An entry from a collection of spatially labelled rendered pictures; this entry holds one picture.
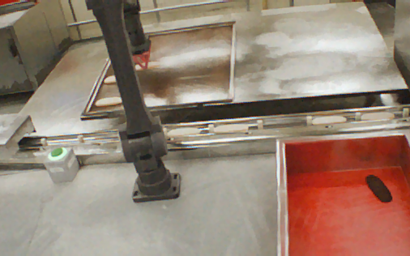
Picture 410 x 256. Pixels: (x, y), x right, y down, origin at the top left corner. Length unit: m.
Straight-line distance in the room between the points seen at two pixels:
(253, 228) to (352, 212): 0.22
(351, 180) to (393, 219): 0.16
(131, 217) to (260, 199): 0.31
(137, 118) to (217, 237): 0.32
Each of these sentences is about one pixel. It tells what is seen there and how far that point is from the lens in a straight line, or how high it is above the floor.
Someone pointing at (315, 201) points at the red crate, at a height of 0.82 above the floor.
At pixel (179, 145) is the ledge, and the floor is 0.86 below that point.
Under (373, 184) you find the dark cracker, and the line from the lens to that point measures 0.97.
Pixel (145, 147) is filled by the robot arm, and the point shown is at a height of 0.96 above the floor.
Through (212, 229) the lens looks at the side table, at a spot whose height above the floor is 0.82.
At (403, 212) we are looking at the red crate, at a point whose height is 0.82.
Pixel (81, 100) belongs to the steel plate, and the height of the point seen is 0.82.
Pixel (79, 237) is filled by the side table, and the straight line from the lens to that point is 1.00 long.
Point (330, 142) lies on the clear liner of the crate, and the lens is 0.96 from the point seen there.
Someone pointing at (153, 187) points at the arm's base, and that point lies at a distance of 0.99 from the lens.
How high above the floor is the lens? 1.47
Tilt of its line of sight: 31 degrees down
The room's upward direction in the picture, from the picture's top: 12 degrees counter-clockwise
